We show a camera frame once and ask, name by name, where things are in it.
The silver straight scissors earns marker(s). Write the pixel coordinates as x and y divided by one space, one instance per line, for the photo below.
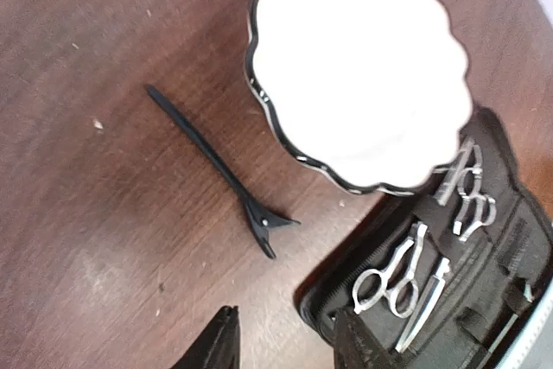
396 283

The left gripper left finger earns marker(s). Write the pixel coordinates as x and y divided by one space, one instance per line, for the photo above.
218 344

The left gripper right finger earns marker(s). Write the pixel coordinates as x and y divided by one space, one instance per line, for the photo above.
355 346

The aluminium front rail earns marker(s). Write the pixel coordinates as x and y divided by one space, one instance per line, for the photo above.
520 349

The white scalloped bowl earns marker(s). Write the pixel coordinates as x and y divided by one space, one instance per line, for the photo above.
371 93

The black zip tool case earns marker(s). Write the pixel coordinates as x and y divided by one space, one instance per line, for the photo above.
496 278

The silver thinning scissors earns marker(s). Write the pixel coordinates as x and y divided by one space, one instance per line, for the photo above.
465 178

